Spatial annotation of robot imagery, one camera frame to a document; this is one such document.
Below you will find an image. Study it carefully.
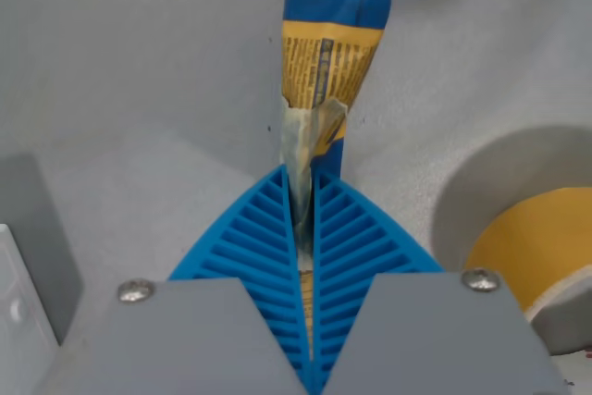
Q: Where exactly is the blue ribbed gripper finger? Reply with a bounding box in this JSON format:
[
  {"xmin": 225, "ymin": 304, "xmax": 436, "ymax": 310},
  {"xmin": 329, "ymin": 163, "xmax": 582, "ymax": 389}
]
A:
[
  {"xmin": 313, "ymin": 170, "xmax": 574, "ymax": 395},
  {"xmin": 36, "ymin": 164, "xmax": 321, "ymax": 395}
]

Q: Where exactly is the blue yellow taped bag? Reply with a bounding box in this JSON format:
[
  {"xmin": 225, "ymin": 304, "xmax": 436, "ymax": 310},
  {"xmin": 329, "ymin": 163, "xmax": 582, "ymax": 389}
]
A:
[{"xmin": 278, "ymin": 0, "xmax": 393, "ymax": 364}]

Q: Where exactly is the yellow adhesive tape roll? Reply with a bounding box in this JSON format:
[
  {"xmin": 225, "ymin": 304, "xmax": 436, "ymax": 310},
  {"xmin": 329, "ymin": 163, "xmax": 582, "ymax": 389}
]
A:
[{"xmin": 464, "ymin": 186, "xmax": 592, "ymax": 359}]

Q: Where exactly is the white wall power socket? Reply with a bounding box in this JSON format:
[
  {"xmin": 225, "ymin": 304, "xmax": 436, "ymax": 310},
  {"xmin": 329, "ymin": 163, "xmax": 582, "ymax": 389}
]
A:
[{"xmin": 0, "ymin": 223, "xmax": 62, "ymax": 395}]

